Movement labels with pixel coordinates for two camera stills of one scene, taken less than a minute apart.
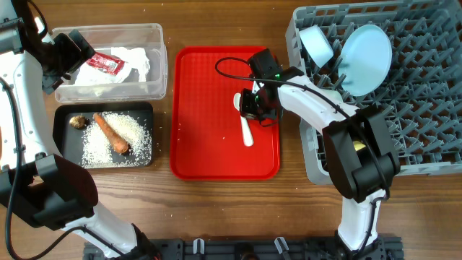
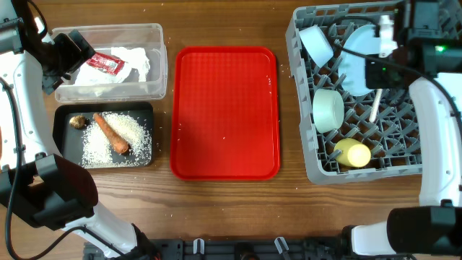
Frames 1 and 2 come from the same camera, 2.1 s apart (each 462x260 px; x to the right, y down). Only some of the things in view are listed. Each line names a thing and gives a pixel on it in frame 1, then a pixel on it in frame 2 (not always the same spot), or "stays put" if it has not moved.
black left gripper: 76,58 stays put
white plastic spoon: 245,123 to 372,115
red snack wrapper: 110,64 stays put
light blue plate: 364,61 stays put
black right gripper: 247,109 to 372,81
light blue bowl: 317,44 stays put
